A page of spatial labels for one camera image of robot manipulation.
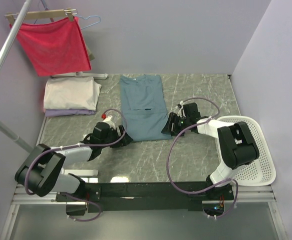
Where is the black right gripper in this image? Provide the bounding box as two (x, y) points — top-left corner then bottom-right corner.
(161, 112), (190, 137)

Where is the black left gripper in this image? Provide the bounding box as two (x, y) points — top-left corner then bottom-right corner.
(101, 124), (133, 148)

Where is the blue t shirt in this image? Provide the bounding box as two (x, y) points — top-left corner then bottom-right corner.
(119, 74), (172, 142)

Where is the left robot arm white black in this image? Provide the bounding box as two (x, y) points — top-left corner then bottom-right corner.
(15, 121), (133, 197)

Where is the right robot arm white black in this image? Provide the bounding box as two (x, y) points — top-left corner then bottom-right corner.
(161, 103), (259, 200)

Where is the black base beam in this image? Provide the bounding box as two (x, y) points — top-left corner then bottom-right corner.
(56, 182), (234, 217)

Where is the folded white t shirt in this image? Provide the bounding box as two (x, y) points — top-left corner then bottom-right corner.
(43, 77), (102, 111)

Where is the folded purple t shirt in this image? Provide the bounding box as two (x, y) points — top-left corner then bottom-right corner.
(45, 109), (96, 118)

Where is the tan cloth behind towel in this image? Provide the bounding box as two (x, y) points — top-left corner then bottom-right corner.
(86, 45), (95, 61)

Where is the white perforated plastic basket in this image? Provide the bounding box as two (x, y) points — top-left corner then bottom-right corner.
(218, 115), (276, 187)

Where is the red towel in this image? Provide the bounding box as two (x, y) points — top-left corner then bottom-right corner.
(17, 17), (91, 77)

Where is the grey metal clothes rack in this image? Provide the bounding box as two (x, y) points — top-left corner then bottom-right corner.
(0, 0), (108, 178)

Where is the wooden clip hanger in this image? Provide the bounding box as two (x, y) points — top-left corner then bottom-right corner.
(4, 8), (78, 23)

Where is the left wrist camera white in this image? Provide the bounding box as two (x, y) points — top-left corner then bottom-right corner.
(101, 113), (117, 129)

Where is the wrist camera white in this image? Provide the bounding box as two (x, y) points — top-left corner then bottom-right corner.
(101, 113), (117, 129)
(177, 101), (185, 118)

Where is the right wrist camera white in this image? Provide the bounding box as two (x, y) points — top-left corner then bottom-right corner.
(177, 101), (185, 118)

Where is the aluminium rail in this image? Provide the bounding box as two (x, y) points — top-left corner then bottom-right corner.
(11, 185), (276, 205)

